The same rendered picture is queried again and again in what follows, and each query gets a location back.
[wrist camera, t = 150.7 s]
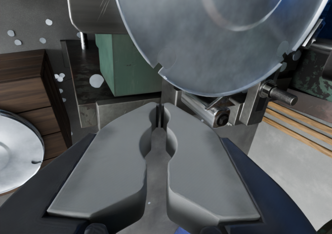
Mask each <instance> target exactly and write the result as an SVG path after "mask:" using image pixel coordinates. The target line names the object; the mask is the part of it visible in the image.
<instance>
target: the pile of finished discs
mask: <svg viewBox="0 0 332 234"><path fill-rule="evenodd" d="M43 157H44V142H43V139H42V137H41V134H40V133H39V131H38V130H37V129H36V128H35V126H33V125H32V124H31V123H30V122H29V121H27V120H26V119H24V118H23V117H21V116H19V115H17V114H15V113H12V112H9V111H6V110H2V109H0V194H2V193H5V192H7V191H10V190H13V189H15V188H17V187H19V186H21V185H22V184H24V183H25V182H26V181H27V180H29V179H30V178H31V177H32V176H33V175H35V174H36V173H37V171H38V170H39V168H40V167H41V163H42V161H43Z"/></svg>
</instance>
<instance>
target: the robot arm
mask: <svg viewBox="0 0 332 234"><path fill-rule="evenodd" d="M160 114H161V128H163V129H164V130H165V132H166V152H167V153H168V154H169V155H170V157H171V160H170V161H169V162H168V166H167V181H166V211H167V216H168V217H169V219H170V220H171V221H172V222H174V223H175V224H177V225H178V226H180V227H181V228H183V229H184V230H186V231H187V232H189V233H190V234H318V233H317V232H316V230H315V229H314V227H313V226H312V224H311V223H310V221H309V220H308V219H307V217H306V216H305V214H304V213H303V212H302V210H301V209H300V208H299V207H298V205H297V204H296V203H295V202H294V201H293V199H292V198H291V197H290V196H289V195H288V194H287V193H286V192H285V191H284V189H283V188H282V187H281V186H280V185H279V184H278V183H277V182H276V181H274V180H273V179H272V178H271V177H270V176H269V175H268V174H267V173H266V172H265V171H264V170H262V169H261V168H260V167H259V166H258V165H257V164H256V163H255V162H254V161H253V160H252V159H250V158H249V157H248V156H247V155H246V154H245V153H244V152H243V151H242V150H241V149H239V148H238V147H237V146H236V145H235V144H234V143H233V142H232V141H231V140H230V139H228V138H221V137H220V136H219V135H217V134H216V133H215V132H214V131H213V130H212V129H211V128H210V127H209V126H207V125H206V124H205V123H203V122H202V121H200V120H199V119H197V118H196V117H194V116H192V115H191V114H189V113H187V112H185V111H184V110H182V109H180V108H178V107H177V106H175V105H173V104H172V103H164V104H157V103H155V102H150V103H148V104H146V105H143V106H141V107H139V108H137V109H135V110H133V111H131V112H129V113H127V114H124V115H122V116H120V117H118V118H117V119H115V120H113V121H112V122H110V123H109V124H107V125H106V126H105V127H103V128H102V129H101V130H99V131H98V132H97V133H88V134H87V135H85V136H84V137H83V138H81V139H80V140H79V141H77V142H76V143H75V144H73V145H72V146H71V147H70V148H69V149H67V150H66V151H65V152H63V153H62V154H61V155H59V156H58V157H57V158H55V159H54V160H53V161H52V162H50V163H49V164H48V165H46V166H45V167H44V168H42V169H41V170H40V171H38V172H37V173H36V174H35V175H33V176H32V177H31V178H30V179H29V180H27V181H26V182H25V183H24V184H23V185H22V186H21V187H19V188H18V189H17V190H16V191H15V192H14V193H13V194H12V195H11V196H10V197H9V198H8V199H7V200H6V201H5V202H4V203H3V204H2V206H1V207H0V234H116V233H118V232H119V231H121V230H123V229H125V228H126V227H128V226H130V225H132V224H133V223H135V222H137V221H139V220H140V219H141V218H142V216H143V214H144V210H145V203H146V196H147V162H146V160H145V159H144V157H145V156H146V155H147V154H148V153H149V152H150V151H151V136H152V132H153V131H154V130H155V129H156V127H159V118H160Z"/></svg>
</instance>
